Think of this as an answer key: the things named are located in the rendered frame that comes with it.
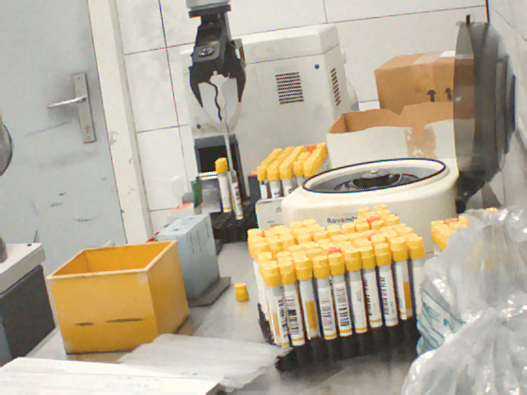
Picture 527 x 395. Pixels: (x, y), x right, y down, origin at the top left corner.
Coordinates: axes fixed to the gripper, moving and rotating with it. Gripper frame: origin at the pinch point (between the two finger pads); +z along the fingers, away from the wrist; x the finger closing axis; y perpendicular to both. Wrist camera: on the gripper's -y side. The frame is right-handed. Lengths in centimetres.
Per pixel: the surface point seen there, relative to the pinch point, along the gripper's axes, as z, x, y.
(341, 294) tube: 11, -24, -64
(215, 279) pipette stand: 16.3, -2.8, -32.2
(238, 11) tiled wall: -16, 27, 158
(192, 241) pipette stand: 9.4, -2.3, -37.8
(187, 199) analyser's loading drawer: 13.0, 10.9, 9.4
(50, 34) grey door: -20, 90, 152
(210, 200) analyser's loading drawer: 13.7, 6.9, 9.3
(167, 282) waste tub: 11, -2, -50
